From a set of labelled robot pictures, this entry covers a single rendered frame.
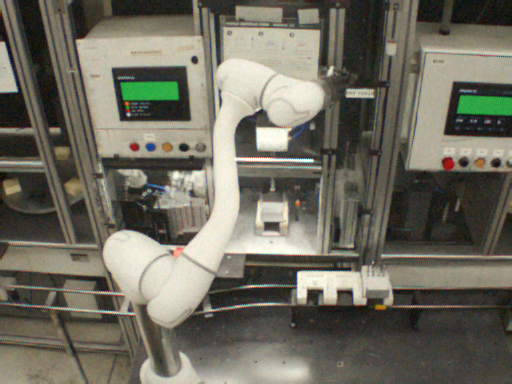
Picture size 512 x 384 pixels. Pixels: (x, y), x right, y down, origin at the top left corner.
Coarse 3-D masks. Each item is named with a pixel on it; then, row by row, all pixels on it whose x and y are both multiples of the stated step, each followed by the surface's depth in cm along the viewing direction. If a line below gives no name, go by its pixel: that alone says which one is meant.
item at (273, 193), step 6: (270, 180) 226; (264, 186) 231; (270, 186) 229; (276, 186) 231; (282, 186) 231; (264, 192) 228; (270, 192) 228; (276, 192) 228; (282, 192) 228; (264, 198) 228; (270, 198) 228; (276, 198) 228
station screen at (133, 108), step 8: (120, 80) 176; (128, 80) 176; (136, 80) 176; (144, 80) 175; (152, 80) 175; (160, 80) 175; (168, 80) 175; (176, 80) 175; (120, 88) 178; (120, 96) 180; (128, 104) 181; (136, 104) 181; (144, 104) 181; (152, 104) 181; (160, 104) 181; (168, 104) 180; (176, 104) 180; (128, 112) 183; (136, 112) 183; (144, 112) 183; (152, 112) 183; (160, 112) 182; (168, 112) 182; (176, 112) 182
